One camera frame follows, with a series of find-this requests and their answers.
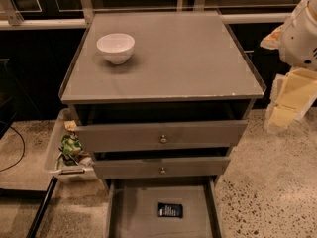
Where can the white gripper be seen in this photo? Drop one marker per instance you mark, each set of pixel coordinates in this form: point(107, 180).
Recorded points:
point(299, 42)

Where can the dark blue rxbar wrapper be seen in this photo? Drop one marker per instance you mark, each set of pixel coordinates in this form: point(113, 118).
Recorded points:
point(170, 210)

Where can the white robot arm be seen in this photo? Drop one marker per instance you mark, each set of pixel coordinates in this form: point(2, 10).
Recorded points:
point(296, 41)

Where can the grey drawer cabinet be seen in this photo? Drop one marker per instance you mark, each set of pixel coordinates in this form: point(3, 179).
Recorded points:
point(185, 67)

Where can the grey middle drawer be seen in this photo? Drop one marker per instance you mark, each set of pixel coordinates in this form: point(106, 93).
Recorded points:
point(161, 168)

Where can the grey drawer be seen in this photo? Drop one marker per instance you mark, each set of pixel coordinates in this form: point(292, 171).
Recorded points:
point(133, 203)
point(160, 136)
point(161, 168)

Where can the grey top drawer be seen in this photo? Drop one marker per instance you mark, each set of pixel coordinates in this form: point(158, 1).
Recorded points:
point(160, 136)

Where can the grey bottom drawer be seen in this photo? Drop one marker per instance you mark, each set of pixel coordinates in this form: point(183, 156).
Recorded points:
point(133, 203)

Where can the white ceramic bowl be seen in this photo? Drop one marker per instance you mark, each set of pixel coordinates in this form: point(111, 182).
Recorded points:
point(116, 48)

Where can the tan snack packet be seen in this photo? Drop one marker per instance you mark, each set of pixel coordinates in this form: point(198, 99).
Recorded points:
point(70, 125)

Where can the green snack bag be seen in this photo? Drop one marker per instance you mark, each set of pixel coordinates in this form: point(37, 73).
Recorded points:
point(71, 145)

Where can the clear plastic storage bin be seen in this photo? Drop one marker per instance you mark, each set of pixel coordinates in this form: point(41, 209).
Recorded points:
point(54, 164)

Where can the black floor bar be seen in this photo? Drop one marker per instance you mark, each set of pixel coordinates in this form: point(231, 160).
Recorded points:
point(42, 208)

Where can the white horizontal rail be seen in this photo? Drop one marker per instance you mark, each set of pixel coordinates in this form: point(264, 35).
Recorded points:
point(82, 24)

